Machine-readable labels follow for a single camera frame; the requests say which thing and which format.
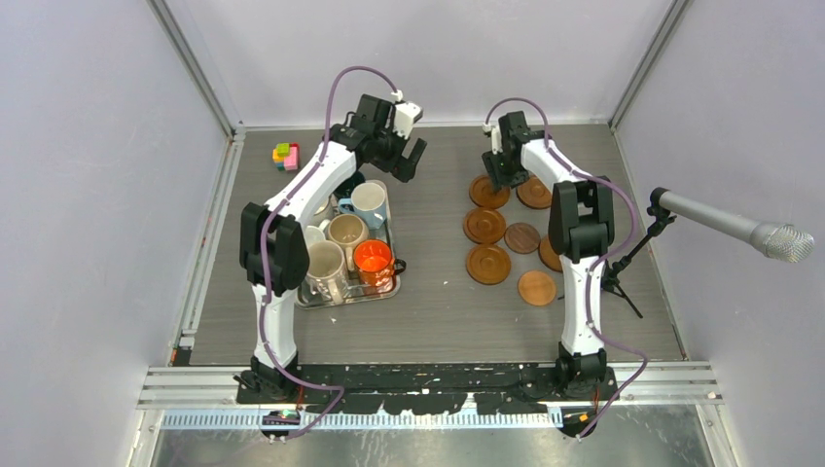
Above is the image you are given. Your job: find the ringed wooden coaster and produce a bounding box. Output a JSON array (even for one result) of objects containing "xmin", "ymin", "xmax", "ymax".
[
  {"xmin": 538, "ymin": 235, "xmax": 562, "ymax": 272},
  {"xmin": 516, "ymin": 175, "xmax": 552, "ymax": 209},
  {"xmin": 462, "ymin": 207, "xmax": 507, "ymax": 244},
  {"xmin": 468, "ymin": 175, "xmax": 510, "ymax": 209},
  {"xmin": 466, "ymin": 244, "xmax": 512, "ymax": 285}
]

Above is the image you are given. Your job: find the dark walnut coaster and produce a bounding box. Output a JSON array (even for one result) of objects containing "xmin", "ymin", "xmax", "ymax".
[{"xmin": 503, "ymin": 222, "xmax": 542, "ymax": 254}]

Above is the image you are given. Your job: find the orange translucent cup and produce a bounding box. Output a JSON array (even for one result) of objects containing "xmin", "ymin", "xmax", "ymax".
[{"xmin": 354, "ymin": 239, "xmax": 407, "ymax": 293}]

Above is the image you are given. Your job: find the light wooden coaster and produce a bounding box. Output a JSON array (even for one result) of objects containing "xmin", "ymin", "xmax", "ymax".
[{"xmin": 518, "ymin": 270, "xmax": 557, "ymax": 306}]

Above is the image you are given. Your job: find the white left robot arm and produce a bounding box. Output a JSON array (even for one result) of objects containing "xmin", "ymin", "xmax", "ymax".
[{"xmin": 239, "ymin": 94, "xmax": 426, "ymax": 403}]

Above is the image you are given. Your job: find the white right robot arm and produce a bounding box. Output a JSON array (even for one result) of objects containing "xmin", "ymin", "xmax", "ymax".
[{"xmin": 482, "ymin": 112, "xmax": 615, "ymax": 400}]

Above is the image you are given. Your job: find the small white cup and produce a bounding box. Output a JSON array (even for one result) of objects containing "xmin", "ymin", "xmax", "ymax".
[{"xmin": 304, "ymin": 226, "xmax": 327, "ymax": 247}]

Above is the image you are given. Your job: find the light blue mug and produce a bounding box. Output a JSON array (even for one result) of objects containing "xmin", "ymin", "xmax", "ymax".
[{"xmin": 338, "ymin": 181, "xmax": 387, "ymax": 230}]

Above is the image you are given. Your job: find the dark green mug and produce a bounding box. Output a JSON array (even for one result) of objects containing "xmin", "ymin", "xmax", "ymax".
[{"xmin": 333, "ymin": 170, "xmax": 366, "ymax": 199}]

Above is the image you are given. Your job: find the white mug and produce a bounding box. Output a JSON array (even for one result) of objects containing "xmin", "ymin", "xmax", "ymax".
[{"xmin": 311, "ymin": 196, "xmax": 336, "ymax": 227}]

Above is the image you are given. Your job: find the colourful block puzzle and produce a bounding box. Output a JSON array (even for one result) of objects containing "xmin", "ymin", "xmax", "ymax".
[{"xmin": 271, "ymin": 143, "xmax": 301, "ymax": 171}]

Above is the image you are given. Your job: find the cream mug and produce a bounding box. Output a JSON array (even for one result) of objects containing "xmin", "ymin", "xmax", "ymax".
[{"xmin": 327, "ymin": 214, "xmax": 370, "ymax": 271}]

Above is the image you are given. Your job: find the beige tall mug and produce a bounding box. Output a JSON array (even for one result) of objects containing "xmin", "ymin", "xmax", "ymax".
[{"xmin": 305, "ymin": 240, "xmax": 348, "ymax": 305}]

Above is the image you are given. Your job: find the metal tray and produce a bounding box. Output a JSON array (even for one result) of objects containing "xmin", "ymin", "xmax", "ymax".
[{"xmin": 297, "ymin": 180, "xmax": 406, "ymax": 309}]

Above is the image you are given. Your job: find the black microphone tripod stand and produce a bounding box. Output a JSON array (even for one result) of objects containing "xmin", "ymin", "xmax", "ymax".
[{"xmin": 556, "ymin": 204, "xmax": 678, "ymax": 320}]

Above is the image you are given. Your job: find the grey microphone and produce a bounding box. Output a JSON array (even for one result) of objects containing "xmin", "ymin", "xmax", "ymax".
[{"xmin": 650, "ymin": 187, "xmax": 815, "ymax": 264}]

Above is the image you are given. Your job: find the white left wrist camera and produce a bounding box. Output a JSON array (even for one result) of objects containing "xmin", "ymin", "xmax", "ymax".
[{"xmin": 392, "ymin": 101, "xmax": 423, "ymax": 140}]

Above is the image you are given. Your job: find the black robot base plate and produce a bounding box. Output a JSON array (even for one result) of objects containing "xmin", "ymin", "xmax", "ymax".
[{"xmin": 233, "ymin": 363, "xmax": 617, "ymax": 415}]

